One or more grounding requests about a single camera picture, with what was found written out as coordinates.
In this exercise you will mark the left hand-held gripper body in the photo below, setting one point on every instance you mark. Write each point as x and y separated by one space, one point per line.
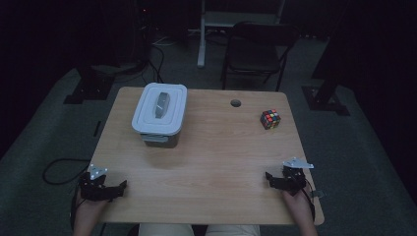
93 190

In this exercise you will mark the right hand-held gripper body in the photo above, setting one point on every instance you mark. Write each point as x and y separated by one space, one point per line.
292 179

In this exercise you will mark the multicoloured puzzle cube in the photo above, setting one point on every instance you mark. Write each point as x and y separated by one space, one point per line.
270 119

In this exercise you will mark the clear plastic storage box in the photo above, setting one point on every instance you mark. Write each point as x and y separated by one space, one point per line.
162 141

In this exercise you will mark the person's left hand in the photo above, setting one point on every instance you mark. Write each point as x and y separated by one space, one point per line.
89 209

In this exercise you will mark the person's right hand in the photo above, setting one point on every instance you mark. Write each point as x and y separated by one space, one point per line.
297 204

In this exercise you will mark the grey tape strip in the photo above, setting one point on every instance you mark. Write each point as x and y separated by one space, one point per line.
317 194

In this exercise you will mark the small black stick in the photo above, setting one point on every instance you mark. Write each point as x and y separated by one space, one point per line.
97 129

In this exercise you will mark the person's right leg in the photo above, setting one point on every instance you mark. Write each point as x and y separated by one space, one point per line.
232 230

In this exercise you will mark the black folding chair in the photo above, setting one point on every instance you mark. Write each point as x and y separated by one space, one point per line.
259 55

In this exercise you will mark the black stand with base plate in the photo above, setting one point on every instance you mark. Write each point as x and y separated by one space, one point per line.
88 88
326 98

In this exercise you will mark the white metal desk frame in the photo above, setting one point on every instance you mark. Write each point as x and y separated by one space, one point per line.
201 39

